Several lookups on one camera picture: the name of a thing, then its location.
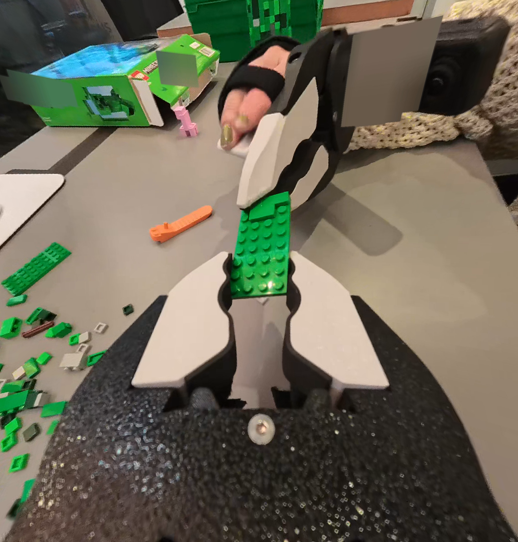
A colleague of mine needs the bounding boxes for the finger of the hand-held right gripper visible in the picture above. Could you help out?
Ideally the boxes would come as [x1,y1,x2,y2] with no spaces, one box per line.
[290,148,332,212]
[236,77,320,210]

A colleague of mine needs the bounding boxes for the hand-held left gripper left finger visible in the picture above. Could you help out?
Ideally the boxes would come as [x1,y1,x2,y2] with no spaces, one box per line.
[130,251,237,395]

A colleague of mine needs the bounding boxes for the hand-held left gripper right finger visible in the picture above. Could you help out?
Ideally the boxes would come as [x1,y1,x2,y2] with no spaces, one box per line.
[284,251,391,391]

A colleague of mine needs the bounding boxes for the green L-shaped lego tile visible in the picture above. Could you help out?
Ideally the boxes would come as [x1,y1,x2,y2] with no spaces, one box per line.
[248,192,291,222]

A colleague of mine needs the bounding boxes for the green lego base plate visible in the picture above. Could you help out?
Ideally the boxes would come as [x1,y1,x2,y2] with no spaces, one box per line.
[229,191,293,301]

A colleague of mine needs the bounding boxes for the person's right forearm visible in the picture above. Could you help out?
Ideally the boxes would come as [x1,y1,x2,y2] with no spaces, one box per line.
[348,17,518,152]

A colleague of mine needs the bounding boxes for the grey lego brick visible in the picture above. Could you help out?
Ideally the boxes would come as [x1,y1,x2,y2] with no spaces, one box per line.
[59,343,91,371]

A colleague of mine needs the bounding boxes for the orange lego brick separator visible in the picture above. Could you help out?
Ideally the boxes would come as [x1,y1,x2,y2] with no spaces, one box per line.
[149,205,213,244]

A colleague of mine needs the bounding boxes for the pink lego pig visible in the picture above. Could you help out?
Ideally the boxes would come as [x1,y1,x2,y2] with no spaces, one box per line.
[172,106,199,139]

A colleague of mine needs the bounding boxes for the brown lego bar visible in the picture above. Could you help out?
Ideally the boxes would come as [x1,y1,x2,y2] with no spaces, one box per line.
[21,320,56,338]

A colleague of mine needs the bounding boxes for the long green studded lego plate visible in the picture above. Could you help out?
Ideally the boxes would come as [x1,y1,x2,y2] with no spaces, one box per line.
[1,242,73,297]

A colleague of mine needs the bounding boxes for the pile of loose lego pieces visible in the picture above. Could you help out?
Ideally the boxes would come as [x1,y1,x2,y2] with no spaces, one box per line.
[0,294,110,521]

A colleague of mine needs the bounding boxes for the green lego set box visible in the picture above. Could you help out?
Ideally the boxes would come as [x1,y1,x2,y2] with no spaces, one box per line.
[0,34,221,128]

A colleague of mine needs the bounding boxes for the person's right hand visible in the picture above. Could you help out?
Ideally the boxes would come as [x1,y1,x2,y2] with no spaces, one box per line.
[219,44,289,149]

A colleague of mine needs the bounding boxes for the large green blocky model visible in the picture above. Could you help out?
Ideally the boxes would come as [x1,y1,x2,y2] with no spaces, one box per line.
[184,0,326,63]

